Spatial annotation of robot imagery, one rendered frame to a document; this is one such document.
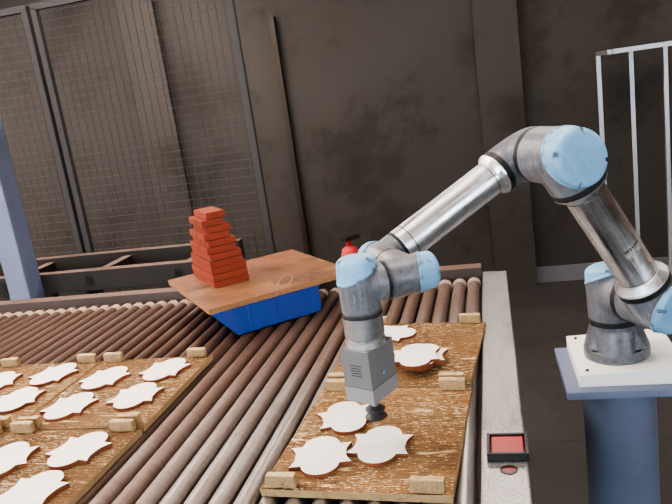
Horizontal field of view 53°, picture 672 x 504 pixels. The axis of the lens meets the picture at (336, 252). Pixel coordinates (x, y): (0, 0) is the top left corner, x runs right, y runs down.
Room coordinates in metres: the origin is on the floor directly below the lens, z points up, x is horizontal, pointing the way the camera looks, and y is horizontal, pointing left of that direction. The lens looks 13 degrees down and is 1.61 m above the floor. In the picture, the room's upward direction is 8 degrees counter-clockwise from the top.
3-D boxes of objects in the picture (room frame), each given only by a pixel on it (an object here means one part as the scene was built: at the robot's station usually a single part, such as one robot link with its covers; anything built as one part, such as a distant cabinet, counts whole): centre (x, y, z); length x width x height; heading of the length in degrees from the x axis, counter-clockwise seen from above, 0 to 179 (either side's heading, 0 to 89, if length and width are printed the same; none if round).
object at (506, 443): (1.14, -0.27, 0.92); 0.06 x 0.06 x 0.01; 76
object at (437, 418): (1.25, -0.03, 0.93); 0.41 x 0.35 x 0.02; 163
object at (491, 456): (1.14, -0.27, 0.92); 0.08 x 0.08 x 0.02; 76
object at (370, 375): (1.20, -0.02, 1.11); 0.10 x 0.09 x 0.16; 51
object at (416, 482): (1.02, -0.10, 0.95); 0.06 x 0.02 x 0.03; 73
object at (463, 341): (1.65, -0.16, 0.93); 0.41 x 0.35 x 0.02; 161
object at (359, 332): (1.19, -0.03, 1.19); 0.08 x 0.08 x 0.05
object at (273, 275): (2.27, 0.29, 1.03); 0.50 x 0.50 x 0.02; 26
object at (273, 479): (1.10, 0.16, 0.95); 0.06 x 0.02 x 0.03; 73
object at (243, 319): (2.21, 0.27, 0.97); 0.31 x 0.31 x 0.10; 26
